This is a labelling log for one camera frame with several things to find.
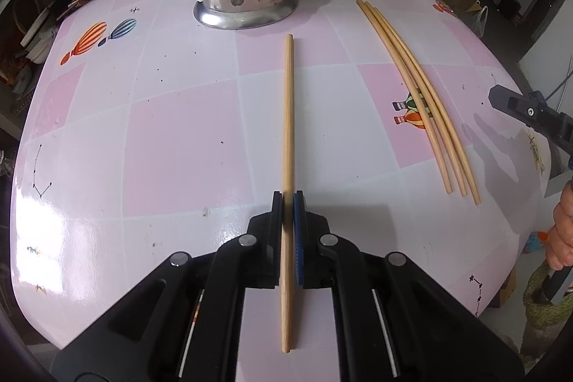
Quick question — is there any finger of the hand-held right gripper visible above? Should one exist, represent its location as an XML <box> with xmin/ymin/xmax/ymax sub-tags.
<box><xmin>488</xmin><ymin>83</ymin><xmax>561</xmax><ymax>129</ymax></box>

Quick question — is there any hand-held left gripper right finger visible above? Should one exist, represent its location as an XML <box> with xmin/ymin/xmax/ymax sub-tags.
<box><xmin>293</xmin><ymin>190</ymin><xmax>524</xmax><ymax>382</ymax></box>

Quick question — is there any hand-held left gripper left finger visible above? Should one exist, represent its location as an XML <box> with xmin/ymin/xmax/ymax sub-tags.
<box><xmin>51</xmin><ymin>190</ymin><xmax>284</xmax><ymax>382</ymax></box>

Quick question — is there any wooden chopstick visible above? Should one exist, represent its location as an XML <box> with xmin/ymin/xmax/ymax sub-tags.
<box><xmin>363</xmin><ymin>1</ymin><xmax>467</xmax><ymax>197</ymax></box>
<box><xmin>281</xmin><ymin>34</ymin><xmax>296</xmax><ymax>353</ymax></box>
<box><xmin>356</xmin><ymin>0</ymin><xmax>452</xmax><ymax>194</ymax></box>
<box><xmin>371</xmin><ymin>7</ymin><xmax>482</xmax><ymax>204</ymax></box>

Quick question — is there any person's right forearm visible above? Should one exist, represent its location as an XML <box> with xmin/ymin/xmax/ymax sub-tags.
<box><xmin>521</xmin><ymin>262</ymin><xmax>573</xmax><ymax>359</ymax></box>

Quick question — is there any person's right hand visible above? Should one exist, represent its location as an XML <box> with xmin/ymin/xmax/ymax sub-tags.
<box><xmin>544</xmin><ymin>180</ymin><xmax>573</xmax><ymax>272</ymax></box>

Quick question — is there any white plastic shopping bag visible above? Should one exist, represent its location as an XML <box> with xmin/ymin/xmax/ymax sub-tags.
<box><xmin>463</xmin><ymin>5</ymin><xmax>490</xmax><ymax>38</ymax></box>

